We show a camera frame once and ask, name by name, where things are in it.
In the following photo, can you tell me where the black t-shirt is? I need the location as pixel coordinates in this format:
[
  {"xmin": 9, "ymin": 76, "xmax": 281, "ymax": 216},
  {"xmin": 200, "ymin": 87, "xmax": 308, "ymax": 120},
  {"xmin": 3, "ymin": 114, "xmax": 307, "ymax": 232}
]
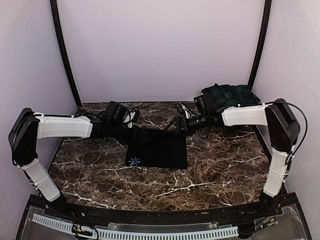
[{"xmin": 125, "ymin": 129, "xmax": 188, "ymax": 169}]

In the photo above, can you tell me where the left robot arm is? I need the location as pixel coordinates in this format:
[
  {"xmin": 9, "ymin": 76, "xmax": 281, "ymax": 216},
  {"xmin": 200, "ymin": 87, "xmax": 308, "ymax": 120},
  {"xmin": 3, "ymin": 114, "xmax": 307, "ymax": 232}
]
[{"xmin": 8, "ymin": 107, "xmax": 148, "ymax": 218}]

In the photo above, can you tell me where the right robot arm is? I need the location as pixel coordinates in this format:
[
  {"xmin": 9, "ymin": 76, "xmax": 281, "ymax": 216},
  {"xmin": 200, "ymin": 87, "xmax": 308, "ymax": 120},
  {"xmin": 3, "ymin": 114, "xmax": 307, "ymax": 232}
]
[{"xmin": 164, "ymin": 98, "xmax": 301, "ymax": 198}]

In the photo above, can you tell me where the dark green plaid garment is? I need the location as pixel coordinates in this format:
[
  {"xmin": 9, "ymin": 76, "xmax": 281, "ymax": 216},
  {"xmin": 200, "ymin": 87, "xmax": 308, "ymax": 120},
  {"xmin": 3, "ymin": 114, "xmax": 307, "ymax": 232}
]
[{"xmin": 201, "ymin": 83, "xmax": 261, "ymax": 108}]

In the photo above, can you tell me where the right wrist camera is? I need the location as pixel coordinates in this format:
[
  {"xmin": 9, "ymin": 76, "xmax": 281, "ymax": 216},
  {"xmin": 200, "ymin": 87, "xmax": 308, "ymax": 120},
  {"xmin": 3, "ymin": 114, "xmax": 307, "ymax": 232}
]
[{"xmin": 176, "ymin": 91, "xmax": 218, "ymax": 120}]

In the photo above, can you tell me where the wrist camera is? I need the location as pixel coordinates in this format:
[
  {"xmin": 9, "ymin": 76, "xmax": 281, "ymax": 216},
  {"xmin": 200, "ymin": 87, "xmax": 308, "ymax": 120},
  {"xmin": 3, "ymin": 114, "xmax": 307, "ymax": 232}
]
[
  {"xmin": 101, "ymin": 101, "xmax": 140, "ymax": 128},
  {"xmin": 176, "ymin": 91, "xmax": 218, "ymax": 120}
]

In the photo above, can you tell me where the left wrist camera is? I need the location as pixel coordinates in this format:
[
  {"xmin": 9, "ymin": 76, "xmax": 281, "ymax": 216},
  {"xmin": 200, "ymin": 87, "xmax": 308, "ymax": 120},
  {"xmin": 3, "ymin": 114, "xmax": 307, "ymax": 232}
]
[{"xmin": 101, "ymin": 101, "xmax": 140, "ymax": 128}]

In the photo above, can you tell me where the black front rail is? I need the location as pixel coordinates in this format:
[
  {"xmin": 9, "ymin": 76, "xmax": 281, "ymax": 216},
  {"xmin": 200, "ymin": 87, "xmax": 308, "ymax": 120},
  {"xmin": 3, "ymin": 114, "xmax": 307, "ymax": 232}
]
[{"xmin": 38, "ymin": 200, "xmax": 283, "ymax": 226}]

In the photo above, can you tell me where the white slotted cable duct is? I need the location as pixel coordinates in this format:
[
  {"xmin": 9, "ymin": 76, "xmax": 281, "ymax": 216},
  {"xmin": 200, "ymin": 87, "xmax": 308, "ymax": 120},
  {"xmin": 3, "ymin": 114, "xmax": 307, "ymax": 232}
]
[{"xmin": 32, "ymin": 213, "xmax": 239, "ymax": 240}]

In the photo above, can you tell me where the right black frame post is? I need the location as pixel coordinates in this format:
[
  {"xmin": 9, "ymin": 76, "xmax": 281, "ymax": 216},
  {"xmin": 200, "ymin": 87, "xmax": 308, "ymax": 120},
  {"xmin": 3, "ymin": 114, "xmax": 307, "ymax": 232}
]
[{"xmin": 247, "ymin": 0, "xmax": 272, "ymax": 90}]

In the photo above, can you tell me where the black frame post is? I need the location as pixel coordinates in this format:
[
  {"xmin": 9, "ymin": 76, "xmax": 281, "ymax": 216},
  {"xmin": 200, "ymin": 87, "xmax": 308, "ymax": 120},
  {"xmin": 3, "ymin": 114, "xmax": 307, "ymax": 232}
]
[
  {"xmin": 247, "ymin": 0, "xmax": 272, "ymax": 90},
  {"xmin": 49, "ymin": 0, "xmax": 82, "ymax": 108}
]

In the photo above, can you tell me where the left black frame post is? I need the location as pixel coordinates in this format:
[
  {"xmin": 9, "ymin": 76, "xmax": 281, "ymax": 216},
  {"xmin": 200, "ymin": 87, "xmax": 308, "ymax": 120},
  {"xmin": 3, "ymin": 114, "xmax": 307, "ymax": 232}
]
[{"xmin": 49, "ymin": 0, "xmax": 82, "ymax": 108}]

